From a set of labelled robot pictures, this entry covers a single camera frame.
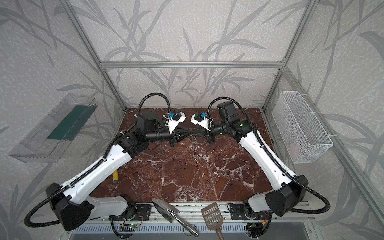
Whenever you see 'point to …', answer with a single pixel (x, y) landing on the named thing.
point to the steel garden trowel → (169, 212)
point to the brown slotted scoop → (213, 218)
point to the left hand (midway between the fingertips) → (192, 129)
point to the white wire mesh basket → (303, 136)
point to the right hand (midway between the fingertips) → (195, 127)
